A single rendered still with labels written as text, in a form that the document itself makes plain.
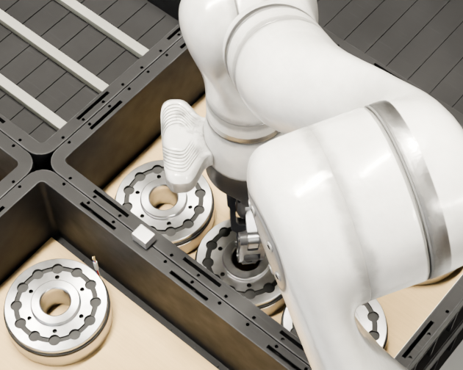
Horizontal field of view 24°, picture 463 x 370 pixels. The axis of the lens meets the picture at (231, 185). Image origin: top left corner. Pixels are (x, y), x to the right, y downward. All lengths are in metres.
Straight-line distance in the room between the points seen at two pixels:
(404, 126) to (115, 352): 0.62
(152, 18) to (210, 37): 0.52
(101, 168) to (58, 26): 0.24
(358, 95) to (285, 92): 0.06
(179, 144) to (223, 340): 0.20
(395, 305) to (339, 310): 0.59
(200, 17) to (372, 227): 0.33
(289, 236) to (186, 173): 0.43
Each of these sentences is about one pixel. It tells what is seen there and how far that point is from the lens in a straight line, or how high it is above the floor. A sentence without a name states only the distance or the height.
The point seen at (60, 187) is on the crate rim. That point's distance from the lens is 1.05.
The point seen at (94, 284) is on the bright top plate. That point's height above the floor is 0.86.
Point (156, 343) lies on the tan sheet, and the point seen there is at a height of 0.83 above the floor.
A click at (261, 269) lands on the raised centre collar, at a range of 1.06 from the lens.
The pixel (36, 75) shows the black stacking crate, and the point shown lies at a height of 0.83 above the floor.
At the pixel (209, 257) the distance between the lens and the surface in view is 1.08.
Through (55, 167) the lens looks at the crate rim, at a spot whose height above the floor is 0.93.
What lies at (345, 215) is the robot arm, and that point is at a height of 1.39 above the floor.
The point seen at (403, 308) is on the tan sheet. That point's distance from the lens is 1.10.
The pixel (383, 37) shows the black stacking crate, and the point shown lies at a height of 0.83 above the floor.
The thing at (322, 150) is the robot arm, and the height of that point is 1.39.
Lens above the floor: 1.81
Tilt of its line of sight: 58 degrees down
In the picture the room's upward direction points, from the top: straight up
